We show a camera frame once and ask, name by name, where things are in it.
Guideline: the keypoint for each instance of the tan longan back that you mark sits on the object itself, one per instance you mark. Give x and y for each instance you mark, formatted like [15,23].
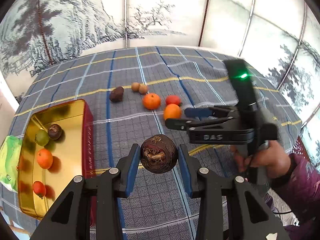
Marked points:
[135,86]

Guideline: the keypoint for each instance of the landscape painted folding screen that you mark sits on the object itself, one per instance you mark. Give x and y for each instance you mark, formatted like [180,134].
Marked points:
[280,38]

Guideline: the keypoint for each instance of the purple sleeved right forearm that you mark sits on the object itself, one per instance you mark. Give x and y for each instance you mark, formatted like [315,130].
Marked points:
[299,189]

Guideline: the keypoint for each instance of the small orange mandarin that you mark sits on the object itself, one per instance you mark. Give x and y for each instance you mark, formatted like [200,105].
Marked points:
[44,158]

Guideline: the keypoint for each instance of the red gold toffee tin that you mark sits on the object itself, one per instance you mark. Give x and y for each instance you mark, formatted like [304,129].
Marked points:
[73,154]

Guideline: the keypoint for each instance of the large brown water chestnut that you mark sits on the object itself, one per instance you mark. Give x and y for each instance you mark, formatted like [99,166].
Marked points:
[158,154]

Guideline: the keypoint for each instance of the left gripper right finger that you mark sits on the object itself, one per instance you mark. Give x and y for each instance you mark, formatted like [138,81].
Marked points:
[230,208]

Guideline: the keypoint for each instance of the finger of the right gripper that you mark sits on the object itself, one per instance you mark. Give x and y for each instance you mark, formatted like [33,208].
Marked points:
[214,111]
[227,123]

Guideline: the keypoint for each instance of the tan longan front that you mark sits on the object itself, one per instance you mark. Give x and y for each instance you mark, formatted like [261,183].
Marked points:
[143,89]

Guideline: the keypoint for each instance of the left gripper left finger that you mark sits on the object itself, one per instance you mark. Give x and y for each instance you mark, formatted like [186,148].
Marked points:
[69,216]

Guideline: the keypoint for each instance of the tan longan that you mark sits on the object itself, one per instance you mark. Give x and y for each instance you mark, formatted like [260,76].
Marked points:
[143,89]
[135,86]

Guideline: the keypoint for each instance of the green lime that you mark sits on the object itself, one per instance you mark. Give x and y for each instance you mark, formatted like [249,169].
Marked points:
[42,138]

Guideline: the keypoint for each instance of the dark brown chestnut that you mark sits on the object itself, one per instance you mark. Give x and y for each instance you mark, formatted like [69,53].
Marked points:
[116,95]

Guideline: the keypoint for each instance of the person's right hand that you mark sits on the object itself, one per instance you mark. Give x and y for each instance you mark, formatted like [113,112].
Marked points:
[274,159]

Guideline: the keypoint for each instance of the small red tomato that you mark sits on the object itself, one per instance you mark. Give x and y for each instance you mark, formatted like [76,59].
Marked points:
[39,189]

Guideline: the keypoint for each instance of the large orange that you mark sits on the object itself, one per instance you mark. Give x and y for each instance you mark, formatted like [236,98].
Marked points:
[172,111]

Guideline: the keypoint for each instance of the green tissue pack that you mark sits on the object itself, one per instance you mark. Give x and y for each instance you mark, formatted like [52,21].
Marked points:
[9,157]

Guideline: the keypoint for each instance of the blue plaid tablecloth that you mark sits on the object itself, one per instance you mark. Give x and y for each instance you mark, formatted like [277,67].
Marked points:
[158,207]

